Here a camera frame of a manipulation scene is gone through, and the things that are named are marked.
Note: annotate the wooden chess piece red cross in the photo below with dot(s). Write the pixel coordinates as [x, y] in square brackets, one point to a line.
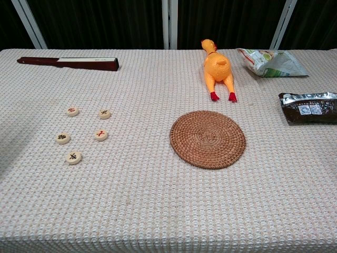
[101, 135]

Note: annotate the wooden chess piece red character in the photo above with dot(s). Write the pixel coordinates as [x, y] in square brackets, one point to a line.
[72, 111]

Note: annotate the dark red folded fan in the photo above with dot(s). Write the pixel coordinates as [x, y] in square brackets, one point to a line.
[71, 63]

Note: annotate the dark brown snack packet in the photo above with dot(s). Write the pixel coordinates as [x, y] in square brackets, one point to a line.
[309, 108]

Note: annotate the wooden chess piece black character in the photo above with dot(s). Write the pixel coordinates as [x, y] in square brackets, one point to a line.
[105, 114]
[63, 138]
[74, 157]

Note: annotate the beige woven tablecloth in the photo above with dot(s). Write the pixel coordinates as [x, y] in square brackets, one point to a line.
[158, 189]

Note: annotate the black curtain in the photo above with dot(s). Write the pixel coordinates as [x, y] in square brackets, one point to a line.
[105, 23]

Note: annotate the round woven rattan coaster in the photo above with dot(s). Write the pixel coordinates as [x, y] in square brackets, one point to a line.
[208, 139]

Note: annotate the yellow rubber chicken toy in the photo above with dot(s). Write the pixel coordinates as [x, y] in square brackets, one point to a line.
[217, 68]

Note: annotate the green white snack bag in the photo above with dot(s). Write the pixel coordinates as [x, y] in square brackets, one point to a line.
[273, 64]

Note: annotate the white metal frame post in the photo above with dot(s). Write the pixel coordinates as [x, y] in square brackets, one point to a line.
[29, 23]
[169, 23]
[283, 25]

